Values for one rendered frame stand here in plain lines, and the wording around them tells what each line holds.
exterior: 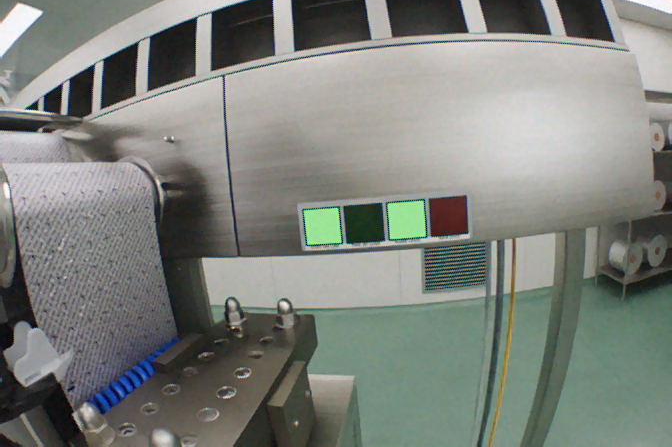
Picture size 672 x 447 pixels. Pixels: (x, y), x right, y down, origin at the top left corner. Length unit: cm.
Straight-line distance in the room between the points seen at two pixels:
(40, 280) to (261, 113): 38
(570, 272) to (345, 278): 243
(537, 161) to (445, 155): 15
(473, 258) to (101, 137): 279
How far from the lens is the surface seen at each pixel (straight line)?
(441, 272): 294
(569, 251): 75
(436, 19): 61
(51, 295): 39
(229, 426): 34
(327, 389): 59
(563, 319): 81
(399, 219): 46
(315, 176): 47
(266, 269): 316
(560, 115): 54
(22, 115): 73
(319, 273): 301
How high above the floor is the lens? 125
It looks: 3 degrees down
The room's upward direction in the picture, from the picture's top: 6 degrees counter-clockwise
